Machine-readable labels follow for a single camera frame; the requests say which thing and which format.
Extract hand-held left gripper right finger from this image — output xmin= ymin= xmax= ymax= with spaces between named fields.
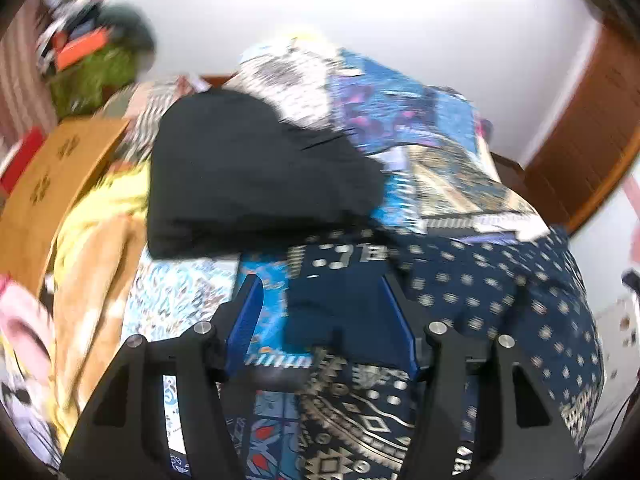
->
xmin=376 ymin=272 xmax=587 ymax=480

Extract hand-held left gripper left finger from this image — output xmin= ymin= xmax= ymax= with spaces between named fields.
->
xmin=59 ymin=274 xmax=266 ymax=480

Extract navy patterned hoodie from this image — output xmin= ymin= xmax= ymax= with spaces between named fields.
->
xmin=240 ymin=225 xmax=606 ymax=480

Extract black garment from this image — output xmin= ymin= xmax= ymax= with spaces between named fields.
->
xmin=146 ymin=87 xmax=388 ymax=261

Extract yellow printed blanket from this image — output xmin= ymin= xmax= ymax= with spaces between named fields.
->
xmin=47 ymin=160 xmax=156 ymax=456

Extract wooden wardrobe with white door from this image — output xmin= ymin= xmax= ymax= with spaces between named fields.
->
xmin=570 ymin=160 xmax=640 ymax=461

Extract pink toy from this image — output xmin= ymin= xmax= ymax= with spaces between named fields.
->
xmin=0 ymin=275 xmax=53 ymax=376

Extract patchwork bed sheet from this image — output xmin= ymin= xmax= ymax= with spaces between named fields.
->
xmin=120 ymin=40 xmax=551 ymax=480

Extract striped orange patchwork cloth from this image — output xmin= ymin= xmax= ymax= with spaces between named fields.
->
xmin=102 ymin=77 xmax=201 ymax=161

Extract wooden lap desk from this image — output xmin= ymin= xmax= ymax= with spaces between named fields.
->
xmin=0 ymin=117 xmax=131 ymax=296

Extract brown wooden door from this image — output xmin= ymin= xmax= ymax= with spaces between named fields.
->
xmin=522 ymin=10 xmax=640 ymax=233

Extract red box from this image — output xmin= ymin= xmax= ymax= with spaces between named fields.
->
xmin=0 ymin=127 xmax=46 ymax=193

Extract green patterned cloth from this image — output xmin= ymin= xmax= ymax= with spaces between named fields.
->
xmin=47 ymin=45 xmax=143 ymax=118

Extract yellow round object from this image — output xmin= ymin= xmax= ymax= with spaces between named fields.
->
xmin=285 ymin=30 xmax=331 ymax=47

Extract grey pillow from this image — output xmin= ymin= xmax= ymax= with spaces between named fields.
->
xmin=100 ymin=4 xmax=158 ymax=68

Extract orange box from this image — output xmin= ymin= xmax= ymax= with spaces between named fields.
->
xmin=54 ymin=27 xmax=111 ymax=71

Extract striped brown curtain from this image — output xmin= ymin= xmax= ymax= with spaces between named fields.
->
xmin=0 ymin=0 xmax=61 ymax=151

